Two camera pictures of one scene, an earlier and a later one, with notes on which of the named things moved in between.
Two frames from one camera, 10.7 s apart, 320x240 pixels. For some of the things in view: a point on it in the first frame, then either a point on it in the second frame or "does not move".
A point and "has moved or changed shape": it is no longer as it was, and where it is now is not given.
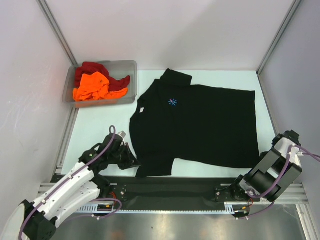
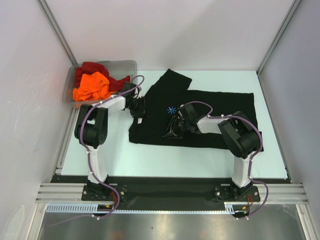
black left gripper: x=130 y=161 -> x=141 y=111
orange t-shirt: x=94 y=85 does not move
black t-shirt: x=173 y=119 has moved or changed shape
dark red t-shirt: x=88 y=67 does not move
